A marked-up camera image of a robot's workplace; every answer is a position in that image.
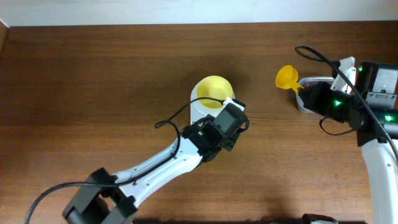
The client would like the white digital kitchen scale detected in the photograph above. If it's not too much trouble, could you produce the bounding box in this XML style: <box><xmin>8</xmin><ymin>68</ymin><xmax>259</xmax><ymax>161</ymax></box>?
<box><xmin>190</xmin><ymin>85</ymin><xmax>223</xmax><ymax>124</ymax></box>

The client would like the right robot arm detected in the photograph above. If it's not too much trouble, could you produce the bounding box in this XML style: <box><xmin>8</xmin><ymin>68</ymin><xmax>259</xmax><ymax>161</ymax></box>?
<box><xmin>298</xmin><ymin>62</ymin><xmax>397</xmax><ymax>223</ymax></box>

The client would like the yellow plastic measuring scoop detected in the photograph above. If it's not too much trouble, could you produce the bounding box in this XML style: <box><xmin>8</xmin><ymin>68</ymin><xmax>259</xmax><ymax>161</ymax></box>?
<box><xmin>275</xmin><ymin>65</ymin><xmax>303</xmax><ymax>93</ymax></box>

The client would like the right black cable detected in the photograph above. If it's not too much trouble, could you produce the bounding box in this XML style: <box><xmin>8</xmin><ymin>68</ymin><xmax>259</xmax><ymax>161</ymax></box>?
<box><xmin>294</xmin><ymin>45</ymin><xmax>398</xmax><ymax>162</ymax></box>

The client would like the black cable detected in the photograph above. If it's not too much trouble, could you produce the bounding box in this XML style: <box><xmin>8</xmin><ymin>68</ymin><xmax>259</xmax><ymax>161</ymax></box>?
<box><xmin>24</xmin><ymin>96</ymin><xmax>226</xmax><ymax>224</ymax></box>
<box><xmin>294</xmin><ymin>45</ymin><xmax>398</xmax><ymax>162</ymax></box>

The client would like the pale yellow plastic bowl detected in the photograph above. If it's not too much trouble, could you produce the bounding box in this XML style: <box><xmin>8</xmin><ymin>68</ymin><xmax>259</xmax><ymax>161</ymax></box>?
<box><xmin>193</xmin><ymin>75</ymin><xmax>234</xmax><ymax>110</ymax></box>

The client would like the left black cable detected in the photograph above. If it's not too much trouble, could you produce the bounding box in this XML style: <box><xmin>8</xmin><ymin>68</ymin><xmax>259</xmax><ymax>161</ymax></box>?
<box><xmin>24</xmin><ymin>96</ymin><xmax>226</xmax><ymax>224</ymax></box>

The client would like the clear plastic food container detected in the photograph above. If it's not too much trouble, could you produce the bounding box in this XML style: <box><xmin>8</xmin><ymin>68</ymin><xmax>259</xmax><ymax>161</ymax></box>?
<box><xmin>295</xmin><ymin>77</ymin><xmax>335</xmax><ymax>114</ymax></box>

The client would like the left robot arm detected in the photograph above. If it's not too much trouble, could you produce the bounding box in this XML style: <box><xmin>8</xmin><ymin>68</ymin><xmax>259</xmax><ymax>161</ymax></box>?
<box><xmin>62</xmin><ymin>100</ymin><xmax>249</xmax><ymax>224</ymax></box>

